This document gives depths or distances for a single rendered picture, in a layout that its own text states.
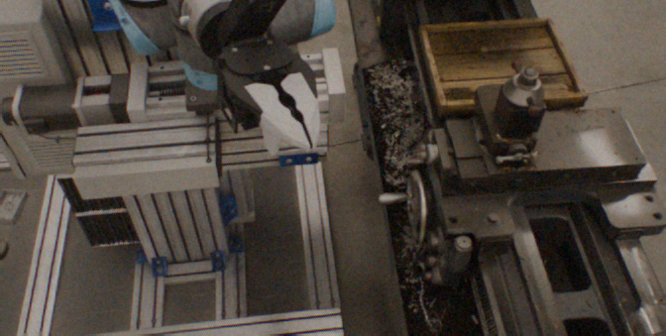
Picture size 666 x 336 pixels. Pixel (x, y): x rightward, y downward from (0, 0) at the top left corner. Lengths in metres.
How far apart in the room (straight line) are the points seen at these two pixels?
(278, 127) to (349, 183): 1.95
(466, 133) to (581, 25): 2.02
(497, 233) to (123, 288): 1.22
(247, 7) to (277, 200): 1.65
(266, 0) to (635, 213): 1.06
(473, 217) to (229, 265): 0.95
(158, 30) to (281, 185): 1.25
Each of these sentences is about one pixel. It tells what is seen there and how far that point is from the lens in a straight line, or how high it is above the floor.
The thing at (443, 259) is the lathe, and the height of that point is 0.76.
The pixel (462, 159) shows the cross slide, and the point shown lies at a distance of 1.43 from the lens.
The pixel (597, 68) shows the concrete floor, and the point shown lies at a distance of 3.23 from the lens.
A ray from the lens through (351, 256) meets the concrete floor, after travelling 2.39.
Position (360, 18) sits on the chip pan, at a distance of 2.41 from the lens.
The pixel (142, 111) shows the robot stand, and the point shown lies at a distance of 1.34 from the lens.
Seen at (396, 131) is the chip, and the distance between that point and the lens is 1.97.
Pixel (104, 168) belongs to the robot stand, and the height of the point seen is 1.07.
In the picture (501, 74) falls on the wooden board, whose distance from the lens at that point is 1.75.
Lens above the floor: 2.05
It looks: 50 degrees down
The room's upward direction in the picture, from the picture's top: straight up
